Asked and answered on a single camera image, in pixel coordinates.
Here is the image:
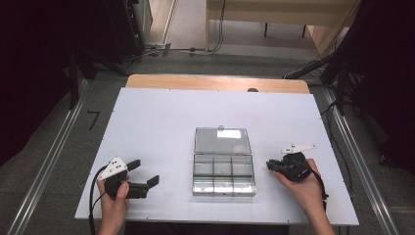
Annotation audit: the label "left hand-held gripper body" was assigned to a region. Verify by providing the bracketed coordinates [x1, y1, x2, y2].
[97, 157, 150, 201]

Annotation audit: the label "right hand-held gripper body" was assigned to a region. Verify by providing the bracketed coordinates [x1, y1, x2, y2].
[275, 143, 317, 183]

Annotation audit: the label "clear compartment storage box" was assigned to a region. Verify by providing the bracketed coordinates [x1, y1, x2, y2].
[191, 125, 257, 198]

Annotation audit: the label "person's right hand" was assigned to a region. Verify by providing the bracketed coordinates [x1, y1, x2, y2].
[273, 158, 329, 213]

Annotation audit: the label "person's left hand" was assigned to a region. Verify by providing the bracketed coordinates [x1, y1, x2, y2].
[95, 175, 132, 227]

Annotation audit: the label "white table board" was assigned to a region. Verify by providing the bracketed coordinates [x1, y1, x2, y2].
[73, 86, 360, 227]

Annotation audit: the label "black stand bar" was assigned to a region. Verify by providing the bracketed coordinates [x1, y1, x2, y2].
[283, 58, 341, 80]

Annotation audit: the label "wooden table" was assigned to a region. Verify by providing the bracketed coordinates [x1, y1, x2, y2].
[124, 73, 311, 95]

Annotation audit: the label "black curtain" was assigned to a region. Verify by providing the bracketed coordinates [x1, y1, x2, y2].
[319, 0, 415, 175]
[0, 0, 111, 168]

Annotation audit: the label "black cabinet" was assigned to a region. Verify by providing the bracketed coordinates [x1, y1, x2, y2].
[104, 0, 147, 65]

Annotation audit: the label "light wooden desk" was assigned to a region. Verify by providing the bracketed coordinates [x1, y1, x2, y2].
[204, 0, 361, 55]

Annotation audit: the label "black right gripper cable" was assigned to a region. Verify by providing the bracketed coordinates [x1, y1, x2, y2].
[295, 159, 331, 212]

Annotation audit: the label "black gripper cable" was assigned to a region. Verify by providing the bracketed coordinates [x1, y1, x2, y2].
[88, 164, 110, 235]
[295, 159, 331, 212]

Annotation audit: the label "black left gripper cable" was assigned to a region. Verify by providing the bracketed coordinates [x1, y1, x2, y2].
[88, 164, 110, 235]

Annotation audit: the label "thin black floor cable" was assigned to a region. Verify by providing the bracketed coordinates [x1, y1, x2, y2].
[320, 100, 356, 199]

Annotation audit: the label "aluminium floor rail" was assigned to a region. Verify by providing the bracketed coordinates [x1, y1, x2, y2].
[6, 77, 91, 235]
[321, 87, 401, 235]

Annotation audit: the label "black floor cables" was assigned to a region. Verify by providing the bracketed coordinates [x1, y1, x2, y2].
[128, 0, 228, 63]

